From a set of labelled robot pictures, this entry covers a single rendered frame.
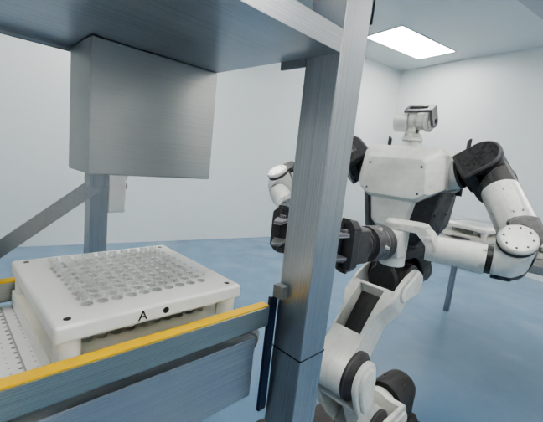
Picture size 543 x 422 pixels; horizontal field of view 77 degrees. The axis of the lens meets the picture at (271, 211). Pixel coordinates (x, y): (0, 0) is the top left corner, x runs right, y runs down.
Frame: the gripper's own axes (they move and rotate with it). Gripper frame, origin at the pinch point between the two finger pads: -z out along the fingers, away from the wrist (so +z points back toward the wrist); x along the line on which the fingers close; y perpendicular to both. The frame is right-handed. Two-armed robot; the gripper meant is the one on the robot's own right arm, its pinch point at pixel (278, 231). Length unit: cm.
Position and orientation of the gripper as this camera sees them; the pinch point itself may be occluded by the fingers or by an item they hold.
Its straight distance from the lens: 87.3
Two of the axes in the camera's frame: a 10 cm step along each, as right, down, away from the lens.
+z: 2.4, -1.2, 9.6
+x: -1.1, 9.8, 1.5
